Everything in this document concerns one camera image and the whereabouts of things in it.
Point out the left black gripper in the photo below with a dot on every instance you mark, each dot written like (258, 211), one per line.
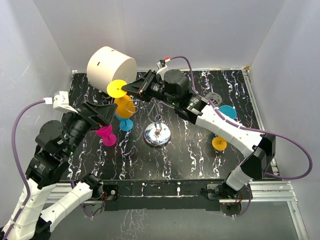
(105, 112)

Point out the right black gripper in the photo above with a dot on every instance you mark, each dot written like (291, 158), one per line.
(142, 86)

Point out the orange wine glass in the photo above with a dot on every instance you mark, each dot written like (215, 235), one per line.
(125, 105)
(219, 143)

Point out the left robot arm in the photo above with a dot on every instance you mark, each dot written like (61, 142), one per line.
(56, 143)

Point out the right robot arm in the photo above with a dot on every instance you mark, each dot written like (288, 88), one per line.
(174, 89)

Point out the magenta plastic wine glass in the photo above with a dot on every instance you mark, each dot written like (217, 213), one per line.
(106, 133)

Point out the blue plastic wine glass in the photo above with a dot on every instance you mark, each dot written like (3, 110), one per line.
(125, 124)

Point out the chrome wine glass rack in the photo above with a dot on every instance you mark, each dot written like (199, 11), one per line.
(157, 134)

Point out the white cylindrical container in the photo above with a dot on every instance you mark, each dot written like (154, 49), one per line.
(107, 65)

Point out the grey tape roll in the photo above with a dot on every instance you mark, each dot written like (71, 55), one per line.
(215, 98)

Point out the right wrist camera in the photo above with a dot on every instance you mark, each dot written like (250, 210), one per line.
(162, 65)

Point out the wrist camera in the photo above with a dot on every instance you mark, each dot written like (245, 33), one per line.
(162, 65)
(60, 102)

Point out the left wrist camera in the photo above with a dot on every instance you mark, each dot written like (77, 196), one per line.
(60, 102)

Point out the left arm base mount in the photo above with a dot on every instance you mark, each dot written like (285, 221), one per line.
(105, 195)

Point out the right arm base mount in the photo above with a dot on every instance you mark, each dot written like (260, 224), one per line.
(233, 203)

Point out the aluminium frame rail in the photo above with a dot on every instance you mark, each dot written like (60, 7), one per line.
(136, 176)

